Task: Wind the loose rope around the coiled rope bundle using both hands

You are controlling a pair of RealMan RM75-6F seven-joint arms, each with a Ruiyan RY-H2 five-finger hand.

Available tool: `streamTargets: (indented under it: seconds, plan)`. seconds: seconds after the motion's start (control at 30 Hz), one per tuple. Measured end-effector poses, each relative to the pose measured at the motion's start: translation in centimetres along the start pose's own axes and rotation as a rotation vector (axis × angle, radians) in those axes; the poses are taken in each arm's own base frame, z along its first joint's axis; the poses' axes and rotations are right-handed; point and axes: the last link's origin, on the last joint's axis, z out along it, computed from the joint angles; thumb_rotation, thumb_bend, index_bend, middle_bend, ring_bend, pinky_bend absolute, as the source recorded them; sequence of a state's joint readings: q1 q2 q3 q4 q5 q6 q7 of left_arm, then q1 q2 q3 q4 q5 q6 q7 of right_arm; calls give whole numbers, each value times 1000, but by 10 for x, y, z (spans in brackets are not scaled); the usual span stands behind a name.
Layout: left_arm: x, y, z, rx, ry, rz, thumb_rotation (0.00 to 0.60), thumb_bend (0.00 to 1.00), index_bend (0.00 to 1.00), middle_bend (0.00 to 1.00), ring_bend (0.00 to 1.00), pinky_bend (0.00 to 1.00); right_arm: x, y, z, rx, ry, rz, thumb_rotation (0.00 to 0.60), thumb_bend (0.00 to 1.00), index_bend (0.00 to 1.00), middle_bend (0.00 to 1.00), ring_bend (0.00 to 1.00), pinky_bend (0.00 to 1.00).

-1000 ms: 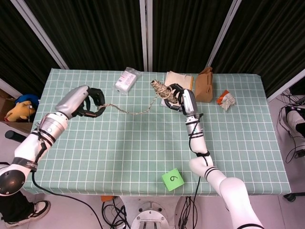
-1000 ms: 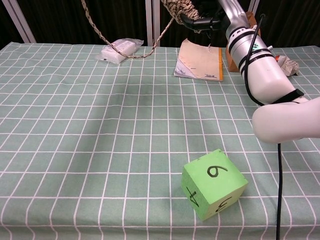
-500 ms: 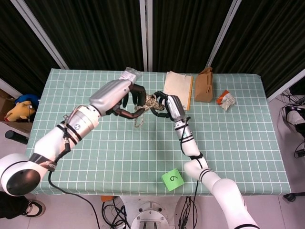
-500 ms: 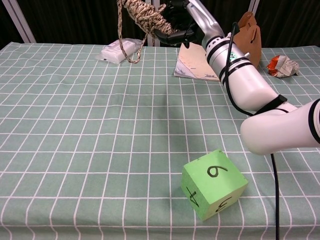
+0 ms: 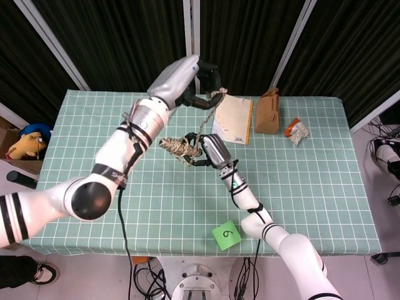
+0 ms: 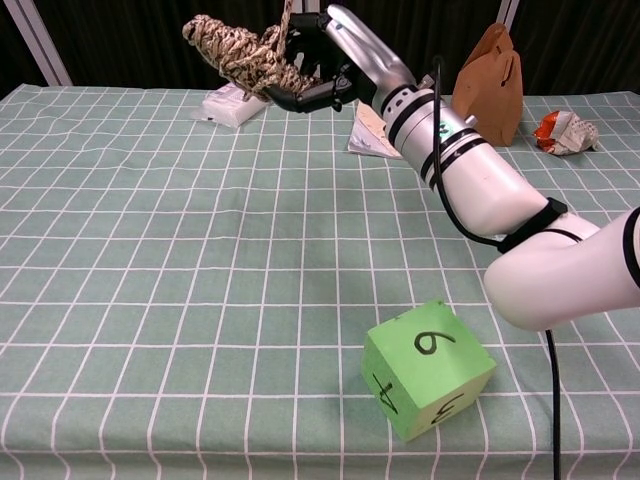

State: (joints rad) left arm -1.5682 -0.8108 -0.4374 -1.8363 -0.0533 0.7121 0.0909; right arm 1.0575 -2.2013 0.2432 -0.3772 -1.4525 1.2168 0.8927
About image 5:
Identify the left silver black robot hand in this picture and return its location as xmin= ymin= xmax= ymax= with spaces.
xmin=146 ymin=54 xmax=224 ymax=110

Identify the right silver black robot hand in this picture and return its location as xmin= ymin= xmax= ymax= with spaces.
xmin=184 ymin=132 xmax=234 ymax=169

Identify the beige speckled braided rope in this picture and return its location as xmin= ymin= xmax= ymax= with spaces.
xmin=158 ymin=87 xmax=229 ymax=168

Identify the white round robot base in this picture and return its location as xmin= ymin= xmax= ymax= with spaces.
xmin=154 ymin=256 xmax=251 ymax=300

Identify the green checked tablecloth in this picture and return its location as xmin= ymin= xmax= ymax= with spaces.
xmin=18 ymin=89 xmax=383 ymax=258

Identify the brown paper bag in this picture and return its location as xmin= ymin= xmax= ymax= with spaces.
xmin=254 ymin=87 xmax=281 ymax=135

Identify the black pleated curtain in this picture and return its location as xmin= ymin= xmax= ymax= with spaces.
xmin=32 ymin=0 xmax=188 ymax=93
xmin=199 ymin=0 xmax=306 ymax=94
xmin=277 ymin=0 xmax=400 ymax=129
xmin=0 ymin=0 xmax=79 ymax=126

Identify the crumpled orange white wrapper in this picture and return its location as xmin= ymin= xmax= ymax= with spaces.
xmin=283 ymin=117 xmax=311 ymax=146

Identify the green foam number cube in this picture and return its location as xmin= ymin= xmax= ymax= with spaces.
xmin=211 ymin=220 xmax=243 ymax=251

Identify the blue plush toy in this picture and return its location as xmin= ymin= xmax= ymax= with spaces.
xmin=19 ymin=123 xmax=53 ymax=138

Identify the yellow plush toy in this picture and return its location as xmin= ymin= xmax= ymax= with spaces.
xmin=5 ymin=131 xmax=48 ymax=162

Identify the brown cardboard box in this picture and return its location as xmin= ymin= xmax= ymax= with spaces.
xmin=0 ymin=116 xmax=44 ymax=176

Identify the black electronic device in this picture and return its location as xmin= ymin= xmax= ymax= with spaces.
xmin=379 ymin=107 xmax=400 ymax=138

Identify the black cylinder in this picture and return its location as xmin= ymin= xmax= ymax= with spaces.
xmin=6 ymin=170 xmax=38 ymax=190

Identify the black caster wheel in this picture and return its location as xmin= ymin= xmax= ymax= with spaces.
xmin=371 ymin=252 xmax=390 ymax=266

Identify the black white sneaker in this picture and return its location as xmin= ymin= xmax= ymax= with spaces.
xmin=31 ymin=261 xmax=61 ymax=285

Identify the black trouser leg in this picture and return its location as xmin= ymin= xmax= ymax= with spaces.
xmin=0 ymin=254 xmax=37 ymax=286

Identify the white frame post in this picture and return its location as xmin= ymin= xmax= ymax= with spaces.
xmin=182 ymin=0 xmax=201 ymax=94
xmin=270 ymin=0 xmax=318 ymax=88
xmin=14 ymin=0 xmax=91 ymax=91

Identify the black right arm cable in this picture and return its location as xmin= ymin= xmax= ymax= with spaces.
xmin=229 ymin=161 xmax=269 ymax=282

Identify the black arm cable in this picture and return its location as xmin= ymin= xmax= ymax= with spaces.
xmin=117 ymin=142 xmax=141 ymax=300
xmin=229 ymin=161 xmax=269 ymax=282

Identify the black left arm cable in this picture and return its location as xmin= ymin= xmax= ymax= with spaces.
xmin=117 ymin=142 xmax=141 ymax=300

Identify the black floor cable bundle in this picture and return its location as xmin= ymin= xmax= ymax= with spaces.
xmin=232 ymin=256 xmax=260 ymax=300
xmin=361 ymin=121 xmax=400 ymax=213
xmin=132 ymin=259 xmax=172 ymax=300

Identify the white frame rail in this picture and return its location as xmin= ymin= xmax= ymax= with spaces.
xmin=348 ymin=92 xmax=400 ymax=134
xmin=0 ymin=101 xmax=31 ymax=128

